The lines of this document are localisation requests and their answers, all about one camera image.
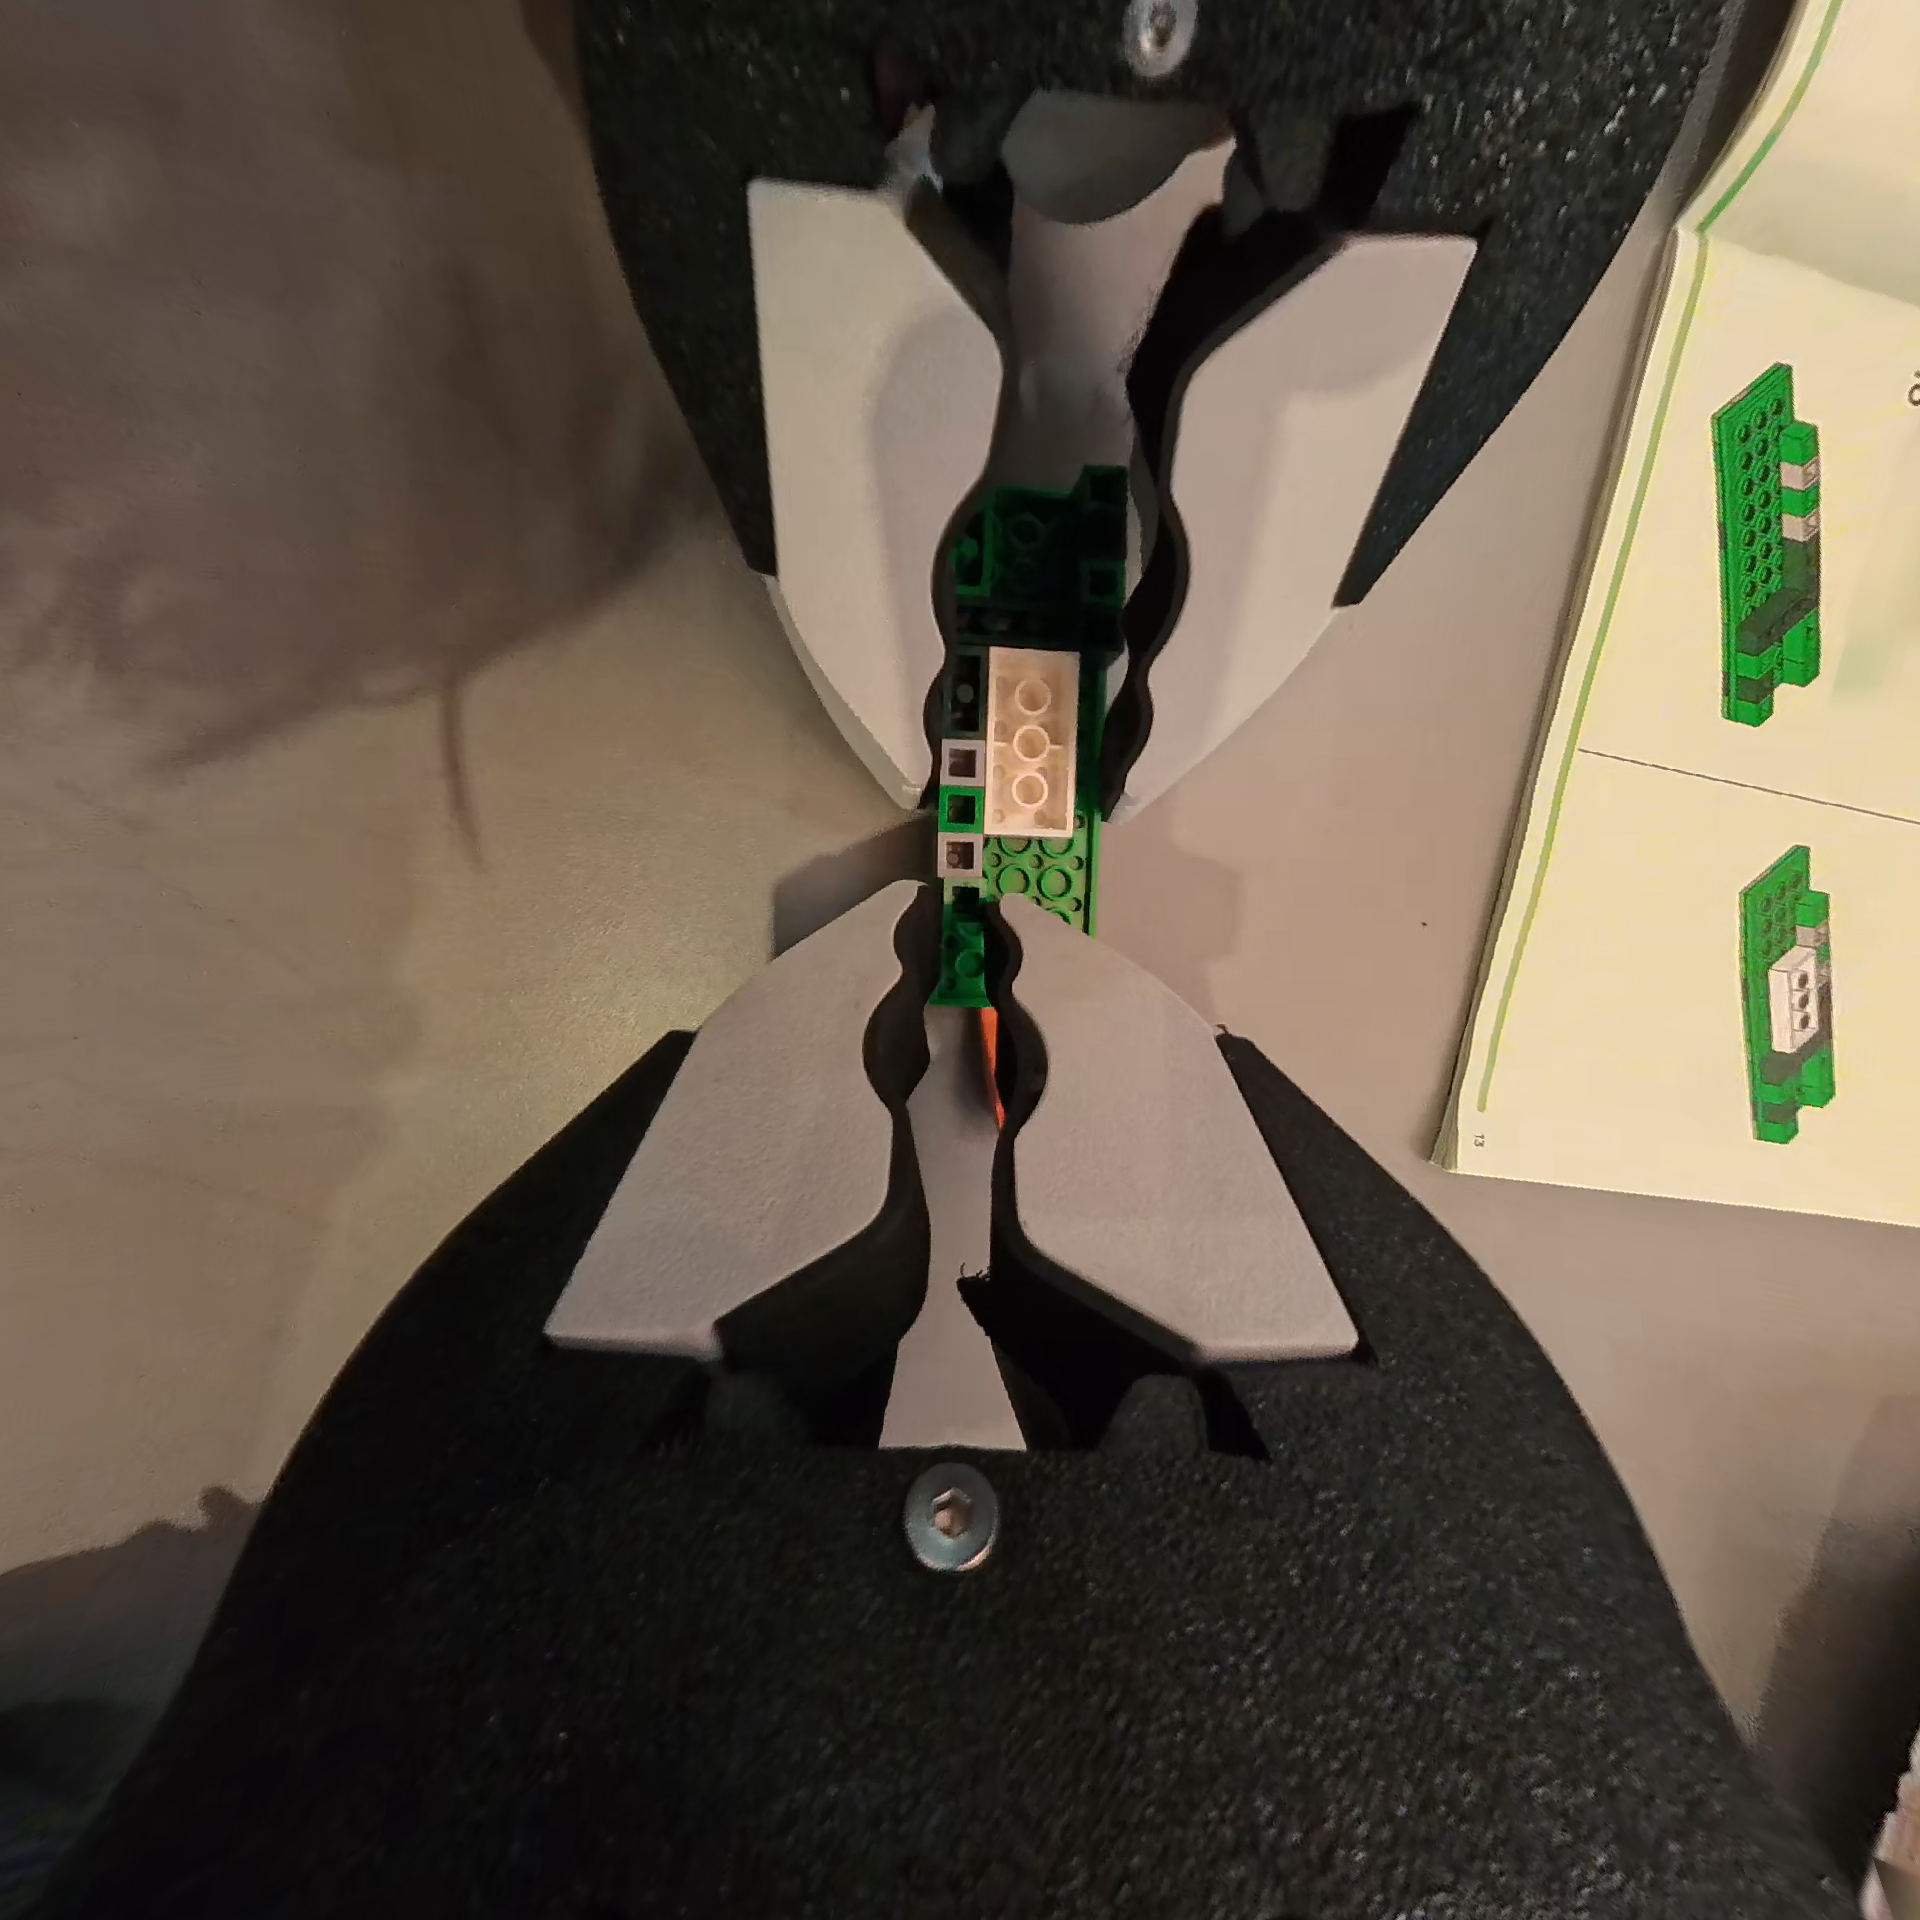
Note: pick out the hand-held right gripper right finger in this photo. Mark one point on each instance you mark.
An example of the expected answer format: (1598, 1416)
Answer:
(1171, 1186)

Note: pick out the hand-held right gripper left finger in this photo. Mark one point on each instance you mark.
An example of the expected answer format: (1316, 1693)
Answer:
(720, 1171)

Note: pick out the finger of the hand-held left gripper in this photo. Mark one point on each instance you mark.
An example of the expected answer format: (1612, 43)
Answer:
(1291, 451)
(827, 451)

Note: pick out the orange plastic piece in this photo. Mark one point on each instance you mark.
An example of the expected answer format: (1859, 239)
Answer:
(993, 1074)

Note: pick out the green brick wall panel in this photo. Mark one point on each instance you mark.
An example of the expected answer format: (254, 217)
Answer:
(1036, 886)

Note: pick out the building instruction booklet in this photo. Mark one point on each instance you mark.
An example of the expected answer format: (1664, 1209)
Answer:
(1650, 900)

